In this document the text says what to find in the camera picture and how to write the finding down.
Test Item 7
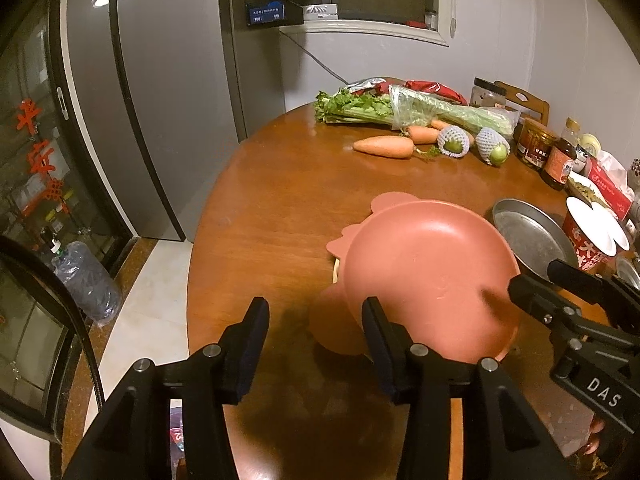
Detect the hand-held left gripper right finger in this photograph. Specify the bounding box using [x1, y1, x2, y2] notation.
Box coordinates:
[361, 296, 576, 480]

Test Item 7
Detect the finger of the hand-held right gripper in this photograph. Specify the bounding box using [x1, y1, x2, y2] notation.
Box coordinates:
[546, 258, 618, 306]
[507, 273, 586, 333]

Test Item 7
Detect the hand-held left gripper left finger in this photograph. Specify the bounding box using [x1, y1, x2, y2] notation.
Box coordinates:
[62, 296, 271, 480]

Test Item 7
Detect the red paper noodle bowl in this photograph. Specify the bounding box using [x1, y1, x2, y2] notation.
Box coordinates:
[562, 196, 632, 272]

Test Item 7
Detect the round metal pan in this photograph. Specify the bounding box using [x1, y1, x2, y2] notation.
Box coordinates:
[491, 198, 581, 283]

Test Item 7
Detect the pink scalloped plate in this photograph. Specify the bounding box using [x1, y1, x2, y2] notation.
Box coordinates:
[307, 191, 443, 357]

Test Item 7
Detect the person's right hand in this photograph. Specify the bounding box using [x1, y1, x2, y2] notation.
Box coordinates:
[582, 416, 613, 461]

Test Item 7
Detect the plate of pickled vegetables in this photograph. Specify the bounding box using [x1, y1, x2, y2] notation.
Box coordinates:
[567, 172, 614, 211]

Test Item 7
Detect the red tissue box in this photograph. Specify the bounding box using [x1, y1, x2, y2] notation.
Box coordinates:
[585, 150, 635, 221]

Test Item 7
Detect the pink plastic bag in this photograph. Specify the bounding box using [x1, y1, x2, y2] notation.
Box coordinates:
[169, 406, 190, 480]

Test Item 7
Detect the brown sauce bottle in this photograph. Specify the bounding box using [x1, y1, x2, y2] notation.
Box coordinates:
[541, 117, 582, 191]

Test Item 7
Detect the glass jar of pickles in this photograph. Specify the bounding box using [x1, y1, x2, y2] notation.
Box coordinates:
[516, 119, 557, 169]

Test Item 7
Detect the green fruit in foam net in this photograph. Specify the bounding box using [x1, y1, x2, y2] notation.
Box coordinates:
[437, 126, 475, 159]
[475, 127, 512, 167]

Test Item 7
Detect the large plastic water jug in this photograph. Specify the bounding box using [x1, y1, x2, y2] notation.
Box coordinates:
[52, 240, 123, 323]

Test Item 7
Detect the wooden chair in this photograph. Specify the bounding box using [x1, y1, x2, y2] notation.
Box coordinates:
[495, 81, 551, 124]

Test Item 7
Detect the plastic jar with black lid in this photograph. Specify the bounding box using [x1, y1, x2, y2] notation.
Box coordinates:
[470, 77, 508, 109]

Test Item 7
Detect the large carrot with stem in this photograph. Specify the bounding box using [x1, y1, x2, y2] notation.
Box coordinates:
[353, 136, 442, 162]

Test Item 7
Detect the red snack bag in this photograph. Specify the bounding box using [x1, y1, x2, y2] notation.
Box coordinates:
[404, 80, 468, 107]

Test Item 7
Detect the celery bunch in plastic bag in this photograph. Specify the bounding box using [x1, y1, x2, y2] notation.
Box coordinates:
[314, 85, 521, 142]

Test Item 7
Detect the grey refrigerator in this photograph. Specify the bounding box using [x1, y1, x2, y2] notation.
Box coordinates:
[60, 0, 288, 243]

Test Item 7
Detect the silver foil bag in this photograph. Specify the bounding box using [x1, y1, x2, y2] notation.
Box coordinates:
[347, 77, 401, 97]

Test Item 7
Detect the glass door with red decoration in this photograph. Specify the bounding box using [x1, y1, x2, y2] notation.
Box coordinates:
[0, 0, 136, 281]

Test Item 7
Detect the blue box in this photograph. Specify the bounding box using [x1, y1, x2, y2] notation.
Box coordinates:
[247, 2, 303, 27]

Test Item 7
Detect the white flat box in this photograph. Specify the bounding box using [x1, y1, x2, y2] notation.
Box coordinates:
[302, 4, 338, 22]

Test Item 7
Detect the black cable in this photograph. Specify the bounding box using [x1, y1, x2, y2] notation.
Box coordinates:
[0, 234, 107, 413]

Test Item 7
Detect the grey wall cable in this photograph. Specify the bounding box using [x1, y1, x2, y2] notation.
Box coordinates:
[279, 29, 352, 86]

